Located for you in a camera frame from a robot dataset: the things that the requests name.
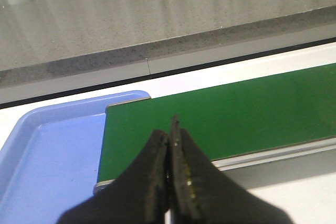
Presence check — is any grey stone counter slab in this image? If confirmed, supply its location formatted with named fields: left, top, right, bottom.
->
left=1, top=0, right=335, bottom=88

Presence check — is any aluminium conveyor front rail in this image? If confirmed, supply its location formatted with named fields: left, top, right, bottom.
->
left=93, top=137, right=336, bottom=196

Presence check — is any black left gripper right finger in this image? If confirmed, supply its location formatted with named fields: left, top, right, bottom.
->
left=170, top=116, right=292, bottom=223

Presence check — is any green conveyor belt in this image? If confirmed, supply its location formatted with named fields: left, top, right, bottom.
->
left=98, top=64, right=335, bottom=182

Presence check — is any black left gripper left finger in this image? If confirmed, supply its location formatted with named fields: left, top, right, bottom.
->
left=57, top=130, right=168, bottom=223

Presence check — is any blue plastic tray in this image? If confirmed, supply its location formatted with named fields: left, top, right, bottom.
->
left=1, top=90, right=149, bottom=223

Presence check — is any grey conveyor back rail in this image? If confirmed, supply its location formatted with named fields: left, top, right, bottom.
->
left=1, top=38, right=335, bottom=143

